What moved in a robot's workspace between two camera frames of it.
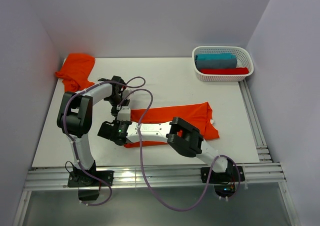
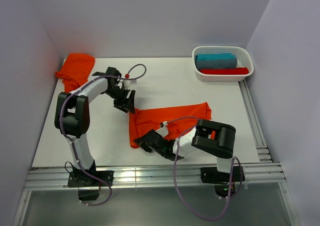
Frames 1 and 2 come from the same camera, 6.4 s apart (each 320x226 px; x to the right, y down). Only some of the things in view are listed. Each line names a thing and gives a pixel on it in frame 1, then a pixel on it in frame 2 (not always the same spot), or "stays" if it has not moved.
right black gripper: (117, 122) -> (140, 141)
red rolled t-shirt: (225, 71) stays
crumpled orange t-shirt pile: (75, 72) stays
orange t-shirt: (198, 114) stays
